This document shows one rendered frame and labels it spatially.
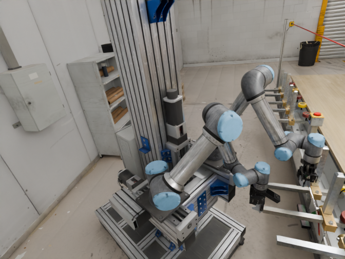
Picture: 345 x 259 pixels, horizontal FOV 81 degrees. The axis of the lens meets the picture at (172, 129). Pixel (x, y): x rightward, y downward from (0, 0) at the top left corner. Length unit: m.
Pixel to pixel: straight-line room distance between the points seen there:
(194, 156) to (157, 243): 1.28
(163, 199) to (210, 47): 8.11
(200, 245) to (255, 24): 7.77
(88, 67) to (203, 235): 2.35
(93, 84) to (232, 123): 2.38
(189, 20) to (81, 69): 6.37
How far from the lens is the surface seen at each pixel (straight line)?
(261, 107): 1.10
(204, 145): 0.85
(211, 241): 2.00
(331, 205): 1.43
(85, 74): 2.97
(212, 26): 8.67
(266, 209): 1.39
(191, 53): 8.89
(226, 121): 0.81
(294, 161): 2.07
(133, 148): 1.41
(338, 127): 2.29
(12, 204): 2.74
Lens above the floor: 1.91
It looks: 29 degrees down
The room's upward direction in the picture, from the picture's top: 8 degrees counter-clockwise
